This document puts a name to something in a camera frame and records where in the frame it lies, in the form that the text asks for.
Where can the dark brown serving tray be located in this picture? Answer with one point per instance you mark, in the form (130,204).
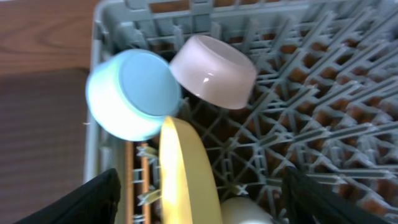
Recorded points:
(43,133)

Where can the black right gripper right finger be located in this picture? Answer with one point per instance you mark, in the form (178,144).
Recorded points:
(306,201)

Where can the light blue bowl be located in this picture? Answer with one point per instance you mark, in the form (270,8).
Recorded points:
(131,94)

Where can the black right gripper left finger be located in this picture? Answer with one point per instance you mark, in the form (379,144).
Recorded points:
(94,202)

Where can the white pink bowl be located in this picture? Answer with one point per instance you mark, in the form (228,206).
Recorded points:
(214,71)

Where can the yellow plate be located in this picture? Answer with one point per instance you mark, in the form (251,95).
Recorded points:
(187,184)

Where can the small white cup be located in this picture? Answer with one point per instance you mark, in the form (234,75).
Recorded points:
(241,210)

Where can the wooden chopstick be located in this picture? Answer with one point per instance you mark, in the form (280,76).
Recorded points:
(145,188)
(129,152)

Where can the grey dishwasher rack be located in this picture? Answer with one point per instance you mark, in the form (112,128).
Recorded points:
(325,100)

